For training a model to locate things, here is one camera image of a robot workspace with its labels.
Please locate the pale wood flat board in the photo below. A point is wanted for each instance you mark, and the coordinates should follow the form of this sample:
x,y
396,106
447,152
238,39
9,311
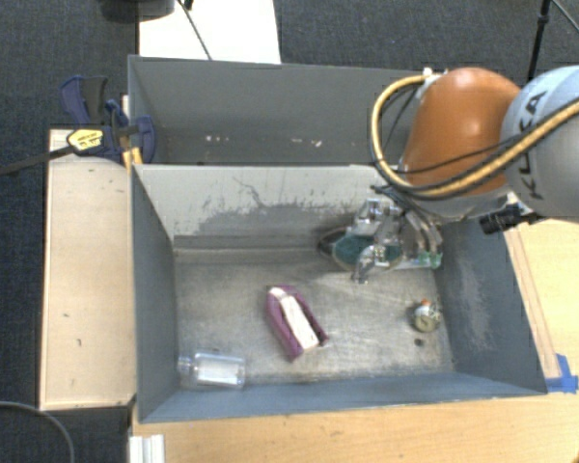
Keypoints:
x,y
89,282

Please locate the dark green round sponge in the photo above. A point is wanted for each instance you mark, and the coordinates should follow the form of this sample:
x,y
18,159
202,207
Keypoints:
x,y
350,251

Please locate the grey metal bin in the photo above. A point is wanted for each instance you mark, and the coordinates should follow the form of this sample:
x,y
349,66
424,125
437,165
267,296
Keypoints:
x,y
251,278

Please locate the purple and pale wood block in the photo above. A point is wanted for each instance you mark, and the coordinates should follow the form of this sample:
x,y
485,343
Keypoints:
x,y
294,323

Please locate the clear plastic bottle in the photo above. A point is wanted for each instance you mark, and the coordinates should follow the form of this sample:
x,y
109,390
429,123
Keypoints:
x,y
212,370

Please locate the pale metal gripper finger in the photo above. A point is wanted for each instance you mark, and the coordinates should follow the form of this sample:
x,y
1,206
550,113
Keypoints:
x,y
364,220
365,263

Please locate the black cylinder on white bracket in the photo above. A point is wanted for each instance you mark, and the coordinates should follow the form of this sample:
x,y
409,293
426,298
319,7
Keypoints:
x,y
504,219

